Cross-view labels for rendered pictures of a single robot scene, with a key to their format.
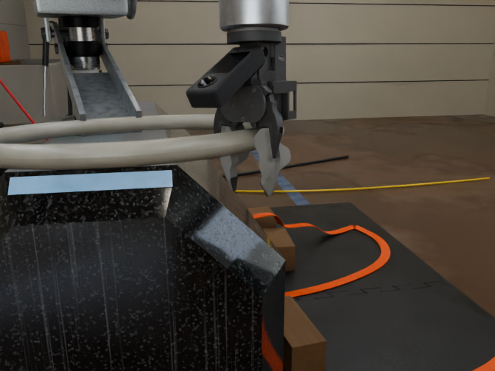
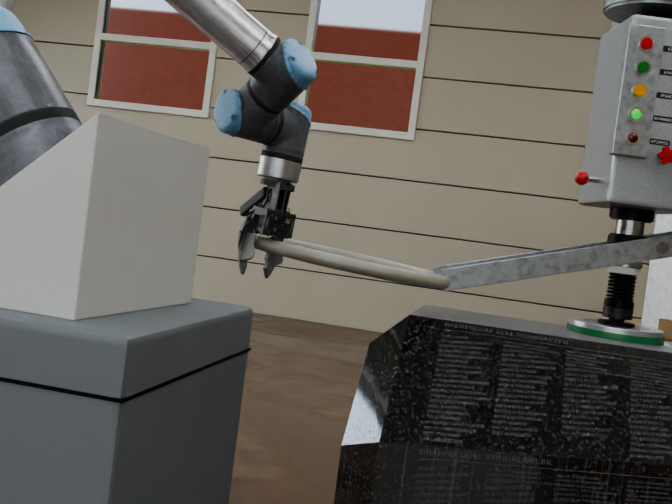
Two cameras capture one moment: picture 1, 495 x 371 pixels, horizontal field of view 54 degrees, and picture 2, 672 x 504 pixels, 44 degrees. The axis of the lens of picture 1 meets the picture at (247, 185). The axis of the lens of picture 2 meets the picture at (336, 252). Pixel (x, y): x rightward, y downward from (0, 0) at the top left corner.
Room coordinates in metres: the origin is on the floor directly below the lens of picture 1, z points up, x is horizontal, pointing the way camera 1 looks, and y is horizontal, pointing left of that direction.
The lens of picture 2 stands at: (1.46, -1.60, 0.98)
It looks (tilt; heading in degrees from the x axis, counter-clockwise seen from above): 2 degrees down; 112
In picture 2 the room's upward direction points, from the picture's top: 7 degrees clockwise
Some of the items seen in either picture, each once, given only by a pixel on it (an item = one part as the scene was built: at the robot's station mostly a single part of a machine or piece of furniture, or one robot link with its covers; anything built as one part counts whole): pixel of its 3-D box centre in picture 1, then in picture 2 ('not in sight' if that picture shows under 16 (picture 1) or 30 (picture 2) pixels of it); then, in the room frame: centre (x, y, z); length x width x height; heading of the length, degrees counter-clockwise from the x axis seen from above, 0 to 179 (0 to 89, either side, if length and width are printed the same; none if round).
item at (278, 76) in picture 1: (258, 79); (272, 209); (0.66, -0.01, 0.99); 0.09 x 0.08 x 0.12; 144
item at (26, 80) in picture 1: (34, 110); not in sight; (4.44, 1.96, 0.43); 1.30 x 0.62 x 0.86; 11
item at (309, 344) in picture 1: (290, 333); not in sight; (1.45, -0.15, 0.07); 0.30 x 0.12 x 0.12; 18
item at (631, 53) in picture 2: not in sight; (636, 91); (1.34, 0.31, 1.35); 0.08 x 0.03 x 0.28; 24
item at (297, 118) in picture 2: not in sight; (286, 131); (0.67, -0.01, 1.16); 0.10 x 0.09 x 0.12; 68
